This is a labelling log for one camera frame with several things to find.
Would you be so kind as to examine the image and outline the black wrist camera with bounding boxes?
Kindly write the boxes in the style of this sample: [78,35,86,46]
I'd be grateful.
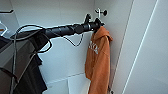
[83,12,93,24]

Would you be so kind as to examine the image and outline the dark wardrobe rail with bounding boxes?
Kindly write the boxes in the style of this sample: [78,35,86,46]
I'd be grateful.
[0,9,15,15]

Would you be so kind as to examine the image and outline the black hanging garment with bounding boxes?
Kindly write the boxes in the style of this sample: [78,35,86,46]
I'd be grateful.
[18,53,49,94]

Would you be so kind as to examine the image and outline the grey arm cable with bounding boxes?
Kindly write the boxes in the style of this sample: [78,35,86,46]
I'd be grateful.
[8,23,55,94]

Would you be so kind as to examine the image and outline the small dark metal knob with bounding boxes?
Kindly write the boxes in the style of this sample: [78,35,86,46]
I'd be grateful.
[102,9,109,17]

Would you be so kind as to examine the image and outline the white plastic clothes hanger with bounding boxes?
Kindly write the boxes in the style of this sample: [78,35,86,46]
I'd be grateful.
[0,20,9,36]

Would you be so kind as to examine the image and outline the white wardrobe door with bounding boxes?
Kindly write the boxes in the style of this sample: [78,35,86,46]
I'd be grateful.
[121,0,168,94]

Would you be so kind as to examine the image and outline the white wardrobe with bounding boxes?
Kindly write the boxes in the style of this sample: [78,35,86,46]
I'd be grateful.
[0,0,168,94]

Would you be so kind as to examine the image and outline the orange hooded sweatshirt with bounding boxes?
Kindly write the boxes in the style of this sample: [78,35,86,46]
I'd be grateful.
[84,26,114,94]

